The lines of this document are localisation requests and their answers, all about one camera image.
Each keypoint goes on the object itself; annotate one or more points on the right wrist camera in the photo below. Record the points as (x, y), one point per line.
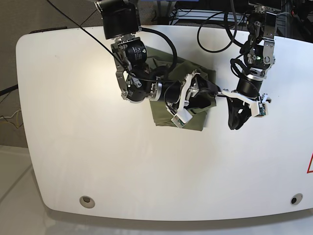
(181, 118)

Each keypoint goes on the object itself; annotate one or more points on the table cable grommet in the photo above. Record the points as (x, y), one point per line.
(87, 202)
(296, 199)

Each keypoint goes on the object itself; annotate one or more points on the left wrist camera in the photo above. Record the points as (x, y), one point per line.
(259, 108)

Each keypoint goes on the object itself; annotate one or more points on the left table cable grommet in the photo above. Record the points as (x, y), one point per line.
(87, 202)

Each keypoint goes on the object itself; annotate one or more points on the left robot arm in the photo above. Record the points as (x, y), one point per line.
(251, 66)

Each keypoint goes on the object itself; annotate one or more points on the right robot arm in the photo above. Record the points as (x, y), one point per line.
(136, 79)

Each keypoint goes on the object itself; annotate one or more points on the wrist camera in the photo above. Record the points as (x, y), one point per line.
(259, 108)
(181, 118)

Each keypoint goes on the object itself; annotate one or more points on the black bar under table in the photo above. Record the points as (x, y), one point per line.
(8, 90)

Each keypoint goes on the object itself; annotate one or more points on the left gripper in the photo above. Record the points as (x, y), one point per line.
(245, 96)

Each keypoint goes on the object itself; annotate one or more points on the right table cable grommet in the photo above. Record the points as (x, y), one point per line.
(296, 199)

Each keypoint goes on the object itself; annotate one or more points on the grey metal table leg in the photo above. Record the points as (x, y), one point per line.
(165, 11)

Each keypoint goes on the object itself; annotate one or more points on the grey metal frame rail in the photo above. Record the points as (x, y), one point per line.
(199, 16)

